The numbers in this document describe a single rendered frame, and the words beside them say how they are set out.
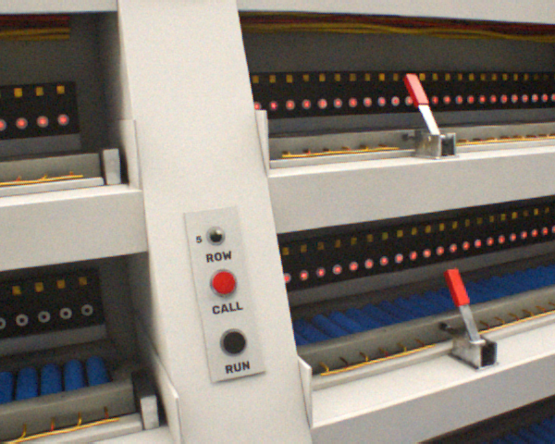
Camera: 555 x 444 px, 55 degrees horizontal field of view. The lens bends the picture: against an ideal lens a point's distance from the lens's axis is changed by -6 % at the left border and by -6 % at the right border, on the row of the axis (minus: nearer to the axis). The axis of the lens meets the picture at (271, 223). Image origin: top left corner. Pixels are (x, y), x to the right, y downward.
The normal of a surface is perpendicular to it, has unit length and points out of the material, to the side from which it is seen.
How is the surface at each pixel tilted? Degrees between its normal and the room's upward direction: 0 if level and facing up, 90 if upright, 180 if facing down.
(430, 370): 19
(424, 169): 109
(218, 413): 90
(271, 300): 90
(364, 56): 90
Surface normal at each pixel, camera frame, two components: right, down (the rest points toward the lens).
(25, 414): 0.39, 0.16
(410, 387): -0.05, -0.98
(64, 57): 0.33, -0.16
